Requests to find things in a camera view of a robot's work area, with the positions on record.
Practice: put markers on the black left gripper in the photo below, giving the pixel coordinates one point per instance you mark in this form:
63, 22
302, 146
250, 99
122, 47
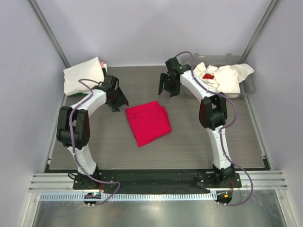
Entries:
122, 100

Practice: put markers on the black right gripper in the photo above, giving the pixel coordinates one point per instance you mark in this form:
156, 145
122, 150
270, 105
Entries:
173, 91

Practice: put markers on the pink t shirt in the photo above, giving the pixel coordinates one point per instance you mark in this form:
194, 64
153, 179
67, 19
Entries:
148, 122

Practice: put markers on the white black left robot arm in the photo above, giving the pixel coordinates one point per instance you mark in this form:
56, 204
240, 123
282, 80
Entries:
73, 128

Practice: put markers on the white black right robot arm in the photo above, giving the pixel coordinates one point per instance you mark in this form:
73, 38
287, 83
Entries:
212, 114

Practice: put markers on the folded white shirt stack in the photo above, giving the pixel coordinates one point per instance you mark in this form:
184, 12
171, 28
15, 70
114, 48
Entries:
91, 69

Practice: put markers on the red tag on shirt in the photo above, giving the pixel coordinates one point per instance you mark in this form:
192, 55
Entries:
208, 76

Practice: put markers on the white shirt in bin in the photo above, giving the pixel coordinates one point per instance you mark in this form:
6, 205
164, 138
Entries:
227, 78

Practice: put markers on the clear plastic storage bin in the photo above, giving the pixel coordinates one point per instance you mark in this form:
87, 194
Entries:
247, 86

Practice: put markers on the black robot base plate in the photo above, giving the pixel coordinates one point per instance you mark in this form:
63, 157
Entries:
166, 181

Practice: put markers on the slotted grey cable duct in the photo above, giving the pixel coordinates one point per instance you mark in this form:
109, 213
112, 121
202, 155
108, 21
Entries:
94, 196

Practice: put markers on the right aluminium frame post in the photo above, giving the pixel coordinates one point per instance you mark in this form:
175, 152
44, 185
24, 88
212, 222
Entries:
270, 10

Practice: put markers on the aluminium frame post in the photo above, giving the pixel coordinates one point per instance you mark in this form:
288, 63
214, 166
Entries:
48, 31
270, 10

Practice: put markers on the left aluminium frame post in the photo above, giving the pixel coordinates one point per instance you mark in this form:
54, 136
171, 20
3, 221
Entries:
48, 31

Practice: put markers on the aluminium extrusion rail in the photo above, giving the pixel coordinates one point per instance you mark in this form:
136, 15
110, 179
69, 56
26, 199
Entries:
262, 180

